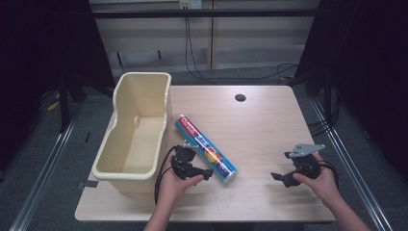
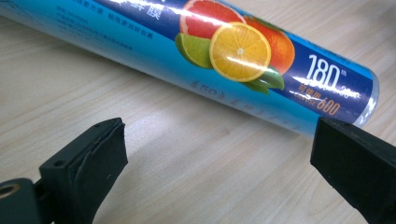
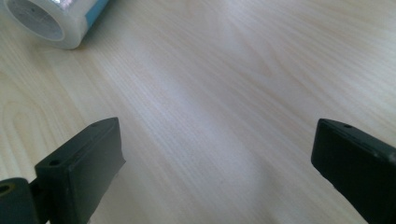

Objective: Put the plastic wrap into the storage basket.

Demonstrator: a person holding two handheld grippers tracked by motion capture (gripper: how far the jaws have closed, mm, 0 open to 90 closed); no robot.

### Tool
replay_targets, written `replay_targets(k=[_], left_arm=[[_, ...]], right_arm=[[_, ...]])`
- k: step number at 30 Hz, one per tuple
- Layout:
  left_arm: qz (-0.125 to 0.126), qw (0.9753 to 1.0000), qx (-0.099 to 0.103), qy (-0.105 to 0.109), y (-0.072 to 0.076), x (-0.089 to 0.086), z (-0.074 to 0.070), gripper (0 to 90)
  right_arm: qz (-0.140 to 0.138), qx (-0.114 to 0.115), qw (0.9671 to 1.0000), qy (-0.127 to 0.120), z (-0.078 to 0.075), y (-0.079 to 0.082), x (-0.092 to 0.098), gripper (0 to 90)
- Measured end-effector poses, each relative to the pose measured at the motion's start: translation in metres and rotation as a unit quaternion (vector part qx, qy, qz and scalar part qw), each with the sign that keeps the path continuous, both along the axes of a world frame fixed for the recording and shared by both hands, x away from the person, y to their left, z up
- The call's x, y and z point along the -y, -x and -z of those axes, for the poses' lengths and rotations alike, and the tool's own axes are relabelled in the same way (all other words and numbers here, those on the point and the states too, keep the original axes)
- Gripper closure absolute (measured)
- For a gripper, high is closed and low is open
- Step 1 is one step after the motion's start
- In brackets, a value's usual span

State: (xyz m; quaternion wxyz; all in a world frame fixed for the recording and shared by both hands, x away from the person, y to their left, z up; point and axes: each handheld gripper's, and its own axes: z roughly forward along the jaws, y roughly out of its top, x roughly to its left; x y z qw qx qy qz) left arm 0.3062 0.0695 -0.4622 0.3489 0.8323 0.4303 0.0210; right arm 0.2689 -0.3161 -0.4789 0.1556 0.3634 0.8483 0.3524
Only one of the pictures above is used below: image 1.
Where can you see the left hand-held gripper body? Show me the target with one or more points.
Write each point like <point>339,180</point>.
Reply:
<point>183,160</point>

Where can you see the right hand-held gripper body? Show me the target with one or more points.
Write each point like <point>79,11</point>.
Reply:
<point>304,160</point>

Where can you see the blue cling film roll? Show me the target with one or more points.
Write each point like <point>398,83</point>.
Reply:
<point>205,148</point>

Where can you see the cream plastic bin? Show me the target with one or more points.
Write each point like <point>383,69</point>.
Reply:
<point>134,150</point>

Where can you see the person's left hand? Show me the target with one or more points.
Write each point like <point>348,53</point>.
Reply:
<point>174,186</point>

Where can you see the person's right hand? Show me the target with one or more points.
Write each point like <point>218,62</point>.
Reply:
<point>320,184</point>

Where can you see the black metal stand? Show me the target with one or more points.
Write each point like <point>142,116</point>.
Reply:
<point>64,99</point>
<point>327,93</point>

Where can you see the black horizontal bar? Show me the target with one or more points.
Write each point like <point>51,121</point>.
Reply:
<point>205,13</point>

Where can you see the metal floor rail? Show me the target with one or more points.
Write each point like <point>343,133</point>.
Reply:
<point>45,173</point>
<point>349,163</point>

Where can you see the white wall socket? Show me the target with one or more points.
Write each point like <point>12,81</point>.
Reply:
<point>190,4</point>

